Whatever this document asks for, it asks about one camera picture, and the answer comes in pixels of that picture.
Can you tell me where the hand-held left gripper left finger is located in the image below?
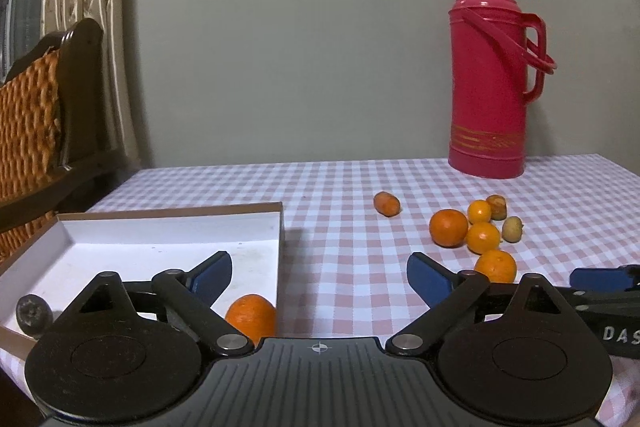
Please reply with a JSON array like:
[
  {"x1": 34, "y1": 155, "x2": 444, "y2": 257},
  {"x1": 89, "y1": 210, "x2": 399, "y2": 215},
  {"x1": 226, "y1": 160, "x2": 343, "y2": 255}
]
[{"x1": 52, "y1": 251, "x2": 256, "y2": 358}]

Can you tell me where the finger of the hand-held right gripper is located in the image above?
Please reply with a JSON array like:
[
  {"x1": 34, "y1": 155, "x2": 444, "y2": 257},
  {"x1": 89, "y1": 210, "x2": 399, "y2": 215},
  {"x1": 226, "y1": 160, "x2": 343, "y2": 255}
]
[
  {"x1": 570, "y1": 264, "x2": 640, "y2": 293},
  {"x1": 552, "y1": 287, "x2": 640, "y2": 310}
]

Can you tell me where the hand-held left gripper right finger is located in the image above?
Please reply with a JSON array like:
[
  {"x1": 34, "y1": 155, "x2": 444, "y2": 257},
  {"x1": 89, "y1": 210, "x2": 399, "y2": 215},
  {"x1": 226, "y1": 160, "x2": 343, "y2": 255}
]
[{"x1": 385, "y1": 252, "x2": 592, "y2": 358}]

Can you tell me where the large orange mandarin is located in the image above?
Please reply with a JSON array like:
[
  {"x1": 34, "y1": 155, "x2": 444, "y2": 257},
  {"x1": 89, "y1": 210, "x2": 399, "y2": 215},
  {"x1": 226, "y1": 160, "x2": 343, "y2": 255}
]
[{"x1": 429, "y1": 209, "x2": 470, "y2": 249}]

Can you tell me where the medium yellow-orange citrus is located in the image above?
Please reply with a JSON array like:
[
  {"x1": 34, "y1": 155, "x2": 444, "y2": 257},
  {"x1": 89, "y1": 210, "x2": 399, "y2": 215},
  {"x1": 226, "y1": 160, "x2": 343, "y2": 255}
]
[{"x1": 466, "y1": 222, "x2": 502, "y2": 255}]

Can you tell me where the white cardboard box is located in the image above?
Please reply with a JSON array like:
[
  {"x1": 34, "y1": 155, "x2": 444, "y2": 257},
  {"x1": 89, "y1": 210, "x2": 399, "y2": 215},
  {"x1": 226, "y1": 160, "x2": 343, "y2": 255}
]
[{"x1": 0, "y1": 202, "x2": 286, "y2": 358}]

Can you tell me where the green-brown kiwi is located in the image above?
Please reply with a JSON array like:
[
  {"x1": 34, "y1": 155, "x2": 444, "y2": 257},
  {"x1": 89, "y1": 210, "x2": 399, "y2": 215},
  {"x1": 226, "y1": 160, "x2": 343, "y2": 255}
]
[{"x1": 502, "y1": 216, "x2": 524, "y2": 243}]

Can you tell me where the small yellow-orange citrus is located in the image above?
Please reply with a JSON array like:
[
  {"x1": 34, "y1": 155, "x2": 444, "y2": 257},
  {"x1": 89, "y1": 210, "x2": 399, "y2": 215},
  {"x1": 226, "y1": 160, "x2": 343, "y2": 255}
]
[{"x1": 467, "y1": 200, "x2": 493, "y2": 225}]

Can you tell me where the pink checked tablecloth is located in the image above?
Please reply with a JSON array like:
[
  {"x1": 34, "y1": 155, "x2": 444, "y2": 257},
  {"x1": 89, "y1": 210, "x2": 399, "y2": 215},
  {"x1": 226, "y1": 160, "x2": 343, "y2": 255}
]
[{"x1": 0, "y1": 154, "x2": 640, "y2": 427}]

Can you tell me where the dark round fruit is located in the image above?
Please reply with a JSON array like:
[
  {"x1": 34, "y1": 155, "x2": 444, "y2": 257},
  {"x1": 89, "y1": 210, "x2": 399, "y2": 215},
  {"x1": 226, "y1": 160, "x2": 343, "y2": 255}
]
[{"x1": 15, "y1": 294, "x2": 53, "y2": 339}]

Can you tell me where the red thermos flask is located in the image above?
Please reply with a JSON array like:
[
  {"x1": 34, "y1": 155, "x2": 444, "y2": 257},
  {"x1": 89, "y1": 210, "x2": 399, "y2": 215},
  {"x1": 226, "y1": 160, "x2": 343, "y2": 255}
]
[{"x1": 447, "y1": 0, "x2": 558, "y2": 180}]

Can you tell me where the wooden wicker chair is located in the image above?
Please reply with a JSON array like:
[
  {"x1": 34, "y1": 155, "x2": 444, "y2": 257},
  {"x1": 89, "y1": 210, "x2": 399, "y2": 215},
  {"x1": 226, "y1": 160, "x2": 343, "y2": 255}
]
[{"x1": 0, "y1": 18, "x2": 141, "y2": 260}]

